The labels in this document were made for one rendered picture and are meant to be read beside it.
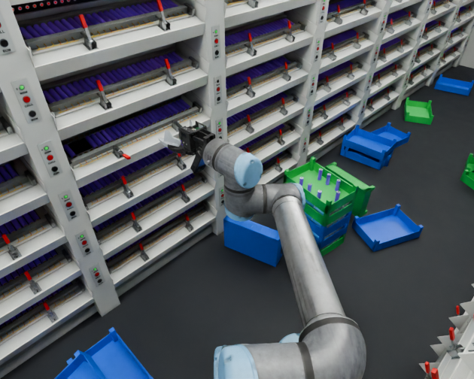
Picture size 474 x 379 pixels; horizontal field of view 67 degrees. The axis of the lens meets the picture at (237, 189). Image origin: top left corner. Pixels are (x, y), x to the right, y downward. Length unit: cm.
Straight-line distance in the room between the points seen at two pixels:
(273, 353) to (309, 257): 27
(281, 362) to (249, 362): 5
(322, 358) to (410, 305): 129
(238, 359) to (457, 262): 170
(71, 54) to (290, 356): 97
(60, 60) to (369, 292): 157
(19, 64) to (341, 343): 100
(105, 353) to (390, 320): 123
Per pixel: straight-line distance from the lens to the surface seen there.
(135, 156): 140
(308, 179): 189
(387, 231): 218
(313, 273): 79
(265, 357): 63
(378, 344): 175
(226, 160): 99
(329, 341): 67
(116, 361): 168
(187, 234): 183
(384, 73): 314
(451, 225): 239
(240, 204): 105
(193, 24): 140
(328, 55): 227
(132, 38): 128
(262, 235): 175
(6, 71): 113
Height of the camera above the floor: 146
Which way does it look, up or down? 39 degrees down
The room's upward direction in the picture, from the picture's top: straight up
